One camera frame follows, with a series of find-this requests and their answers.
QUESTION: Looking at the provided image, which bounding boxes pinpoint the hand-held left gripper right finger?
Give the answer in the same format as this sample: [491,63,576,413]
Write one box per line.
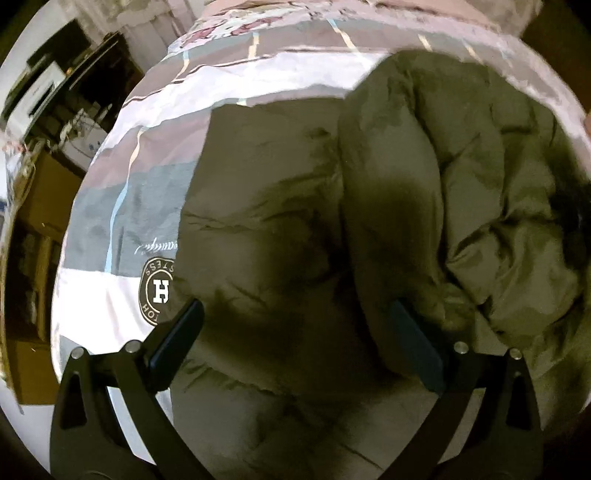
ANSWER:
[389,298,543,480]

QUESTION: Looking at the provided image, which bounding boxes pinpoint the white printed storage box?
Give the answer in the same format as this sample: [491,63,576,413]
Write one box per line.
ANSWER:
[62,124,114,172]

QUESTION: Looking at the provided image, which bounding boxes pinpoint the dark wooden desk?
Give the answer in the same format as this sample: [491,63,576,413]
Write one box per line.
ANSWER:
[46,32,145,155]

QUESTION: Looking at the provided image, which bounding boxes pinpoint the floral lace curtain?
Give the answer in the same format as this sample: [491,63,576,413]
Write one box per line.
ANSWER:
[117,0,197,63]

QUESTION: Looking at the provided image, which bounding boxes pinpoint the brown wooden cabinet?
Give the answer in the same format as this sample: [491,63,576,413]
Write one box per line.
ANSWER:
[0,143,86,407]

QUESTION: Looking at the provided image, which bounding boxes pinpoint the white printer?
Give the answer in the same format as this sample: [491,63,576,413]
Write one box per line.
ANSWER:
[2,62,66,137]

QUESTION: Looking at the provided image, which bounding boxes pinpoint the bed with patterned plaid duvet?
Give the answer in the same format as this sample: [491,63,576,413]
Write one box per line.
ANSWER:
[50,0,591,457]

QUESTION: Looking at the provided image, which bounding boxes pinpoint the black monitor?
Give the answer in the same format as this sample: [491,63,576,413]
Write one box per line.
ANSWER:
[27,19,95,68]

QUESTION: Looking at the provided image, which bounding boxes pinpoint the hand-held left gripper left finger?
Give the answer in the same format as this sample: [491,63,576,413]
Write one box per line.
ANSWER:
[48,298,213,480]

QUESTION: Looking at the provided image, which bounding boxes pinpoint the olive green hooded puffer jacket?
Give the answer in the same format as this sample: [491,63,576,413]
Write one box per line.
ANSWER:
[170,48,591,480]

